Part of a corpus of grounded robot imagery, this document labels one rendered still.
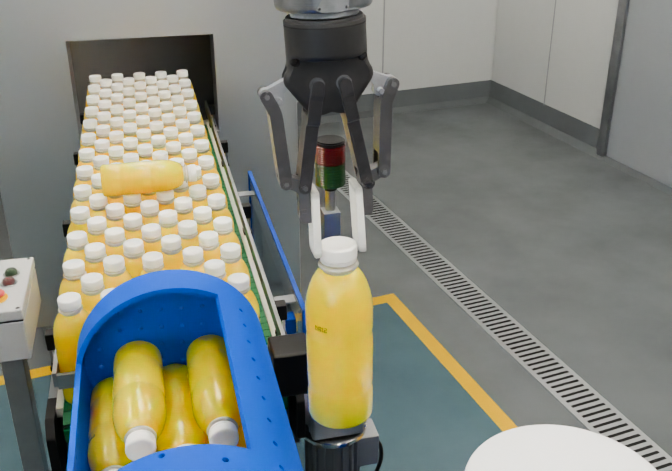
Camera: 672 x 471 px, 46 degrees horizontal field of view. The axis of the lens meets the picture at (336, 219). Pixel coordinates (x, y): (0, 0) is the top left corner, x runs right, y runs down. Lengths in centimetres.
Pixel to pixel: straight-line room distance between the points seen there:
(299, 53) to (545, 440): 72
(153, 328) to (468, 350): 213
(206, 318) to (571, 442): 57
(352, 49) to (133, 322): 67
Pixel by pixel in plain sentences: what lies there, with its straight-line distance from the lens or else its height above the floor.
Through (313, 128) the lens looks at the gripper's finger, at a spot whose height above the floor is 157.
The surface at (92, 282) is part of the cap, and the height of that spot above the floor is 110.
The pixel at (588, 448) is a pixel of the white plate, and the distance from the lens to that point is 122.
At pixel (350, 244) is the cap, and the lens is 80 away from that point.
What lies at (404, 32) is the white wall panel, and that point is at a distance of 601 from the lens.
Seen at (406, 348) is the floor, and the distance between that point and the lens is 322.
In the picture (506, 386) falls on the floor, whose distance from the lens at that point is 308.
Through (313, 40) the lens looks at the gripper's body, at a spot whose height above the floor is 165.
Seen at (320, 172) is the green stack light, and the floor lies 120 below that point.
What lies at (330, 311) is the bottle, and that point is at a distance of 80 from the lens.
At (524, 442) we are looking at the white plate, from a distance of 121.
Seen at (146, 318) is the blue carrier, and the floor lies 116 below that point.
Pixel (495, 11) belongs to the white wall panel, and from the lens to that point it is 637.
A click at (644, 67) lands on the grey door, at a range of 508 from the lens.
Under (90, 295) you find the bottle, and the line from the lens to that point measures 150.
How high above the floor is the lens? 181
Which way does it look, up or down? 25 degrees down
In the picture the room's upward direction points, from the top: straight up
